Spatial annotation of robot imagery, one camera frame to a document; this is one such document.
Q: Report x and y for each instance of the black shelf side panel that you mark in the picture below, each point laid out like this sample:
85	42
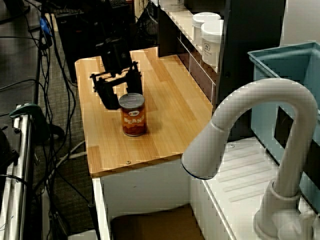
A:
167	37

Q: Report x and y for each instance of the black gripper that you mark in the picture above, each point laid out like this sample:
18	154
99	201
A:
115	57

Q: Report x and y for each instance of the orange beans can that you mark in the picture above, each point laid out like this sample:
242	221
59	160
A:
133	122

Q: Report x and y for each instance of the white toy kitchen cabinet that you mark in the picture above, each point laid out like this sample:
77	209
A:
145	185

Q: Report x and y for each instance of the dark slanted shelf post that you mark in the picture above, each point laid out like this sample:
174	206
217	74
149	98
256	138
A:
250	37

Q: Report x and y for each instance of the white curved faucet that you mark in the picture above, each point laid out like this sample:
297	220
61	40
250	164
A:
287	92

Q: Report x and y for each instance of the black device block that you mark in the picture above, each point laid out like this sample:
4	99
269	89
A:
6	155

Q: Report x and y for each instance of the silver metal frame rail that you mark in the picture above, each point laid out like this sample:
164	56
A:
23	150

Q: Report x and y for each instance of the plain white jar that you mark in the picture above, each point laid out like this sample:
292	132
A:
200	25

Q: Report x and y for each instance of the blue plastic connector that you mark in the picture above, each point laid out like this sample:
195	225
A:
44	26

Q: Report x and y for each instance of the white ribbed drainboard counter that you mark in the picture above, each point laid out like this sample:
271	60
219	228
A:
237	170

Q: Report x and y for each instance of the white shelf board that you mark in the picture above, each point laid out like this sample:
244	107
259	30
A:
180	20

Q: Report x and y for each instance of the teal plastic bin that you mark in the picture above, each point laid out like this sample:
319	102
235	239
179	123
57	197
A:
265	80

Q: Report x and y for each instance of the white container with dark print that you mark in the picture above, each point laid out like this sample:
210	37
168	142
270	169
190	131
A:
172	5

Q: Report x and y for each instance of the white jar with printed label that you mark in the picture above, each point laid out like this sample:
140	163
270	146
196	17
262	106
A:
212	37

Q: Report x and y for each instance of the black computer tower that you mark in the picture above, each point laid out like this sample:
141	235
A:
72	45

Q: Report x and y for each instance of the brown cardboard panel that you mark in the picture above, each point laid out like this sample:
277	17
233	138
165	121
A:
160	225

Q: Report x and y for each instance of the dark brick tile backsplash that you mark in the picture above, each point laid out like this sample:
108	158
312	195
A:
200	75

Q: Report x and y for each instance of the black keyboard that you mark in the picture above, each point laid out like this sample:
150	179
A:
70	12

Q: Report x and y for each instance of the green clamp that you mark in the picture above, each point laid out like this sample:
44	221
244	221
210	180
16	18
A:
32	110

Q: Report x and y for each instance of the black thin rod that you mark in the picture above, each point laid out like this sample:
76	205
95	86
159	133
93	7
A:
93	220

